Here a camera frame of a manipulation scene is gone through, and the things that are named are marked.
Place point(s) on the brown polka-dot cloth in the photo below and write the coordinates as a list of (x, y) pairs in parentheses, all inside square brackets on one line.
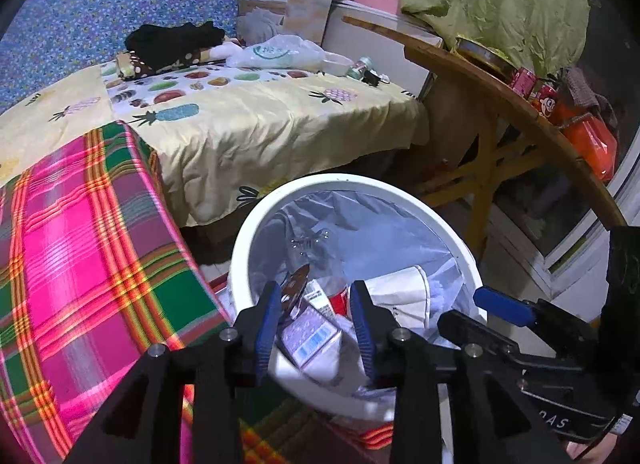
[(132, 66)]

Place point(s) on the round metal tin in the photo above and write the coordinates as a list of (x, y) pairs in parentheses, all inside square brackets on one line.
[(482, 53)]

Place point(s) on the small white blue carton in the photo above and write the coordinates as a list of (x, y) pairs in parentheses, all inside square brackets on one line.
[(310, 336)]

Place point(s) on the small black object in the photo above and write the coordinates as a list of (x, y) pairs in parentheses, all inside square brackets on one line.
[(376, 77)]

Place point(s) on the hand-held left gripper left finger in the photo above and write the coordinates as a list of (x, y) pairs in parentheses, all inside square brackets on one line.
[(267, 329)]

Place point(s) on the small green-capped bottle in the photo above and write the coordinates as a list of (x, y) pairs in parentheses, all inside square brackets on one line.
[(360, 67)]

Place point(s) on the white framed glass door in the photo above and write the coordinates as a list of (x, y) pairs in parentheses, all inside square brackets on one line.
[(565, 264)]

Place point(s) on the red can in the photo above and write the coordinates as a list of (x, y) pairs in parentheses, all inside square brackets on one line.
[(522, 81), (544, 99)]

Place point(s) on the white plastic bowl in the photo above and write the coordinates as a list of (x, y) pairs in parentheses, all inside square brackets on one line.
[(337, 65)]

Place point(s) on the pink green plaid tablecloth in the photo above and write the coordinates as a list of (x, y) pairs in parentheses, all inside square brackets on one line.
[(75, 269)]

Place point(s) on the brown checked cloth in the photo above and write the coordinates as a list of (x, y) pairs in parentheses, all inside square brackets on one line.
[(580, 86)]

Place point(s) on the white plastic bag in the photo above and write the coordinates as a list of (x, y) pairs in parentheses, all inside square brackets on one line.
[(275, 53)]

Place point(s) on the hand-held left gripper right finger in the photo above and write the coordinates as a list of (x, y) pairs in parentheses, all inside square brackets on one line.
[(362, 329)]

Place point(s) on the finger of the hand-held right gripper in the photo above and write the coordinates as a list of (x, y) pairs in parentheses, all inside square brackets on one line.
[(502, 305), (470, 331)]

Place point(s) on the yellow pineapple print bedsheet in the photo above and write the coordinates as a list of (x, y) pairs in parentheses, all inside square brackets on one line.
[(250, 133)]

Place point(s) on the orange plastic bag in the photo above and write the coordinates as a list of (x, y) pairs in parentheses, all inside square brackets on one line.
[(585, 138)]

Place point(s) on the white trash bin with liner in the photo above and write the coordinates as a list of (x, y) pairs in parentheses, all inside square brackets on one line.
[(350, 183)]

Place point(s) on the white chest freezer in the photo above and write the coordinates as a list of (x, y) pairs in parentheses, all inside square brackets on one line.
[(405, 63)]

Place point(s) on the round wooden table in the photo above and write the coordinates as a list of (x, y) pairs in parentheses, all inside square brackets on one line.
[(480, 78)]

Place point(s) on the person's right hand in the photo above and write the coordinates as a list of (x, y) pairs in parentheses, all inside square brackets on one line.
[(595, 451)]

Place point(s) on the black clothing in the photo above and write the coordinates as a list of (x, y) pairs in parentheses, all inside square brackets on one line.
[(170, 41)]

